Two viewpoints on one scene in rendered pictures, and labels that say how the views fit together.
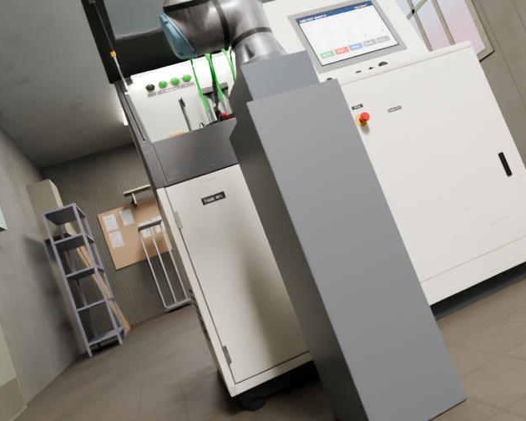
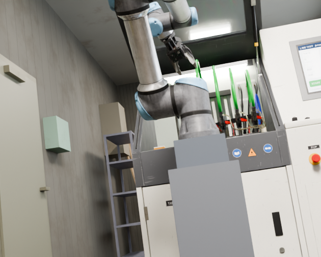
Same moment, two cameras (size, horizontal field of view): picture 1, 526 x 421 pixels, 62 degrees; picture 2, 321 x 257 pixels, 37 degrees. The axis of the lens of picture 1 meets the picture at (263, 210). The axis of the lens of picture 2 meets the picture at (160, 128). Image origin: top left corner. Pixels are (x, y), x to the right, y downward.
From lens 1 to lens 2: 0.87 m
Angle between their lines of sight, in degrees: 22
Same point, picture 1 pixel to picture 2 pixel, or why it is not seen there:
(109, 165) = not seen: hidden behind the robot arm
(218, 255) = (169, 246)
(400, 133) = not seen: outside the picture
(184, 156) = (161, 166)
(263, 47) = (195, 126)
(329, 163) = (216, 221)
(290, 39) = (285, 65)
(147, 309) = not seen: hidden behind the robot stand
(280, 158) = (182, 211)
